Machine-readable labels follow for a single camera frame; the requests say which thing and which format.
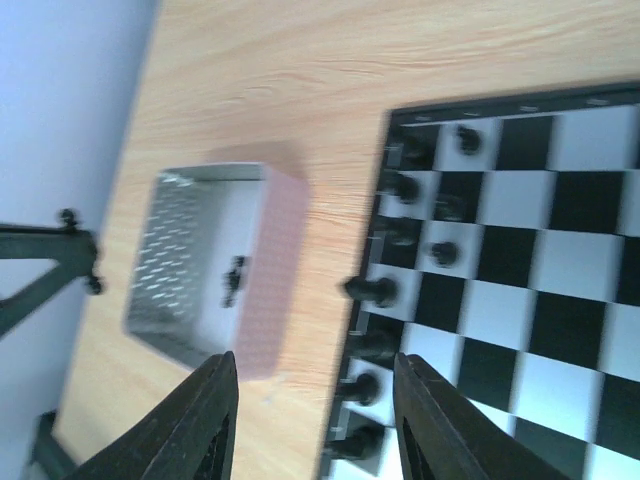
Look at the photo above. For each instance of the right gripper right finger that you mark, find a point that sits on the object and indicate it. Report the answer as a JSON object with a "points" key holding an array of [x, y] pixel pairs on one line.
{"points": [[442, 435]]}

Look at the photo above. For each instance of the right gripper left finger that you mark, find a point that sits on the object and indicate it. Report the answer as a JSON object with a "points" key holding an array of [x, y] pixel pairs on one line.
{"points": [[188, 435]]}

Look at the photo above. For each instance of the black chess piece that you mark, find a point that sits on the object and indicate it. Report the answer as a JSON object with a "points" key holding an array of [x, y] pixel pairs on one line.
{"points": [[401, 234], [452, 208], [445, 254], [378, 344], [404, 187], [361, 444], [382, 291], [417, 152], [469, 140], [364, 389]]}

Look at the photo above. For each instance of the pink tin with black pieces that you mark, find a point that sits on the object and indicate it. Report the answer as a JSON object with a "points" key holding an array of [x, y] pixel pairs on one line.
{"points": [[199, 218]]}

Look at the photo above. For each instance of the black chess pieces pile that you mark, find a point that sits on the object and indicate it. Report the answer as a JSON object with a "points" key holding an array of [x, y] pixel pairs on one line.
{"points": [[233, 280]]}

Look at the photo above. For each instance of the black silver chess board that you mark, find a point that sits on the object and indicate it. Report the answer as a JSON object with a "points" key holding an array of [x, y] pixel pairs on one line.
{"points": [[537, 323]]}

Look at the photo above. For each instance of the black aluminium frame rail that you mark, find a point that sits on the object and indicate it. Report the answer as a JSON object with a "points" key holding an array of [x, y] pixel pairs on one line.
{"points": [[48, 459]]}

